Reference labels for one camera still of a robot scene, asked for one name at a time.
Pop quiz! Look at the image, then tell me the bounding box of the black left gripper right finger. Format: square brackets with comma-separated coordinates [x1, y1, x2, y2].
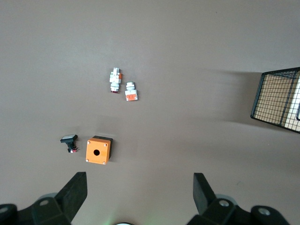
[187, 172, 291, 225]

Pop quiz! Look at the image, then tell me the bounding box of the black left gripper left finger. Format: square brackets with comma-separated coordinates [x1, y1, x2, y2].
[0, 172, 88, 225]

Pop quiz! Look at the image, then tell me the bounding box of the white red-capped push button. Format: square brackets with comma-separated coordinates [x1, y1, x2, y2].
[109, 67, 123, 95]

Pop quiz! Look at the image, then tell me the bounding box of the black white-capped push button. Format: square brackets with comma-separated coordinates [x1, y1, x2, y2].
[60, 134, 81, 154]

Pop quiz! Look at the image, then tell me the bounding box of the orange button enclosure box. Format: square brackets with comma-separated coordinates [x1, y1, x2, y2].
[85, 135, 114, 165]

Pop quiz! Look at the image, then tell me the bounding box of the white orange switch block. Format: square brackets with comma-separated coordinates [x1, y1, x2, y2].
[124, 81, 139, 102]

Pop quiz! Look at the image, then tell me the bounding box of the black wire basket rack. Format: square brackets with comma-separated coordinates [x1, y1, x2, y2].
[250, 67, 300, 135]

